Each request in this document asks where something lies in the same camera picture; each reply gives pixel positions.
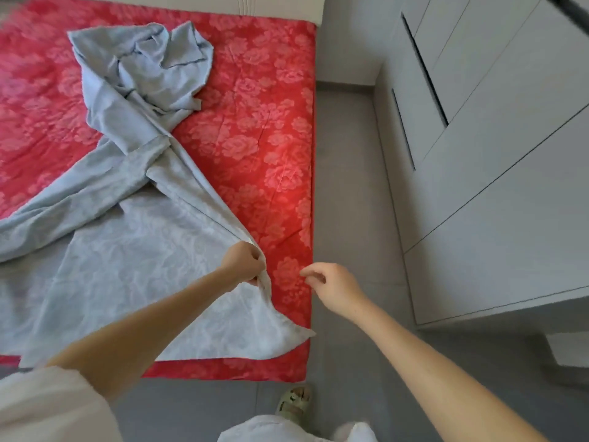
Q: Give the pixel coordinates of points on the person's right hand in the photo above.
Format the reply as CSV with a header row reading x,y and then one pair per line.
x,y
333,288

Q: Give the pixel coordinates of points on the person's left hand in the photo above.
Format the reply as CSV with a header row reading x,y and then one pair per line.
x,y
241,264

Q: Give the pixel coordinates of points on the blue-grey cloth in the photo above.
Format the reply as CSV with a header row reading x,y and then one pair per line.
x,y
138,253

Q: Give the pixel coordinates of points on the person's left forearm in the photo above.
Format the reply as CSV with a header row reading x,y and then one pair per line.
x,y
138,340

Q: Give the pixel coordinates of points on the person's right forearm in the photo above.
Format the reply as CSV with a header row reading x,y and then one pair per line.
x,y
442,382

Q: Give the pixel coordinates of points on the person's white shorts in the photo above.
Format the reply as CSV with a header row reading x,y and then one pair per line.
x,y
267,431

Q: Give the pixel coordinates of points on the person's white shirt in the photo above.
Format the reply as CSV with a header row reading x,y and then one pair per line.
x,y
46,409

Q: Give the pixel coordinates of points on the red floral mattress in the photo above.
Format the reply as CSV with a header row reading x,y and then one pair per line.
x,y
267,133

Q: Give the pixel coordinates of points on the white wardrobe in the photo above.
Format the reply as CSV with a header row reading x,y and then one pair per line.
x,y
488,152

